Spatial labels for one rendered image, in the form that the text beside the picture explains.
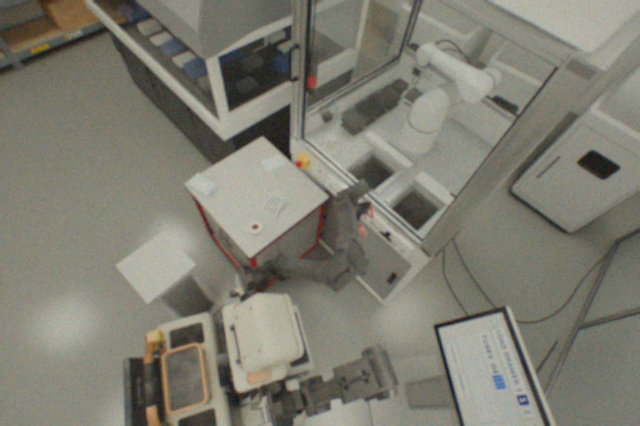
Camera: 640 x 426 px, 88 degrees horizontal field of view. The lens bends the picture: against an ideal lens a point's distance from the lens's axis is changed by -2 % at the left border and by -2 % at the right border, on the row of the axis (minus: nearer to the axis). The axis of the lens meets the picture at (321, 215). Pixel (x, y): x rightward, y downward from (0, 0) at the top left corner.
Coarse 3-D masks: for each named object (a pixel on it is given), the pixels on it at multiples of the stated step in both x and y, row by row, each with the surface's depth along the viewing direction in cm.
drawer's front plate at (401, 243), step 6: (366, 222) 183; (372, 222) 178; (378, 222) 173; (384, 222) 171; (378, 228) 177; (384, 228) 172; (390, 228) 170; (396, 234) 169; (396, 240) 171; (402, 240) 167; (396, 246) 174; (402, 246) 170; (408, 246) 166; (408, 252) 169
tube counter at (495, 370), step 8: (488, 368) 124; (496, 368) 122; (496, 376) 121; (496, 384) 121; (504, 384) 119; (496, 392) 120; (504, 392) 118; (504, 400) 118; (504, 408) 117; (512, 408) 115; (504, 416) 116; (512, 416) 115
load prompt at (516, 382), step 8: (496, 328) 126; (504, 328) 124; (496, 336) 125; (504, 336) 123; (496, 344) 124; (504, 344) 123; (504, 352) 122; (512, 352) 120; (504, 360) 121; (512, 360) 119; (504, 368) 120; (512, 368) 119; (512, 376) 118; (520, 376) 116; (512, 384) 117; (520, 384) 116; (512, 392) 117; (520, 392) 115; (520, 400) 114; (528, 400) 113; (520, 408) 114; (528, 408) 112; (520, 416) 113; (528, 416) 112; (536, 416) 110
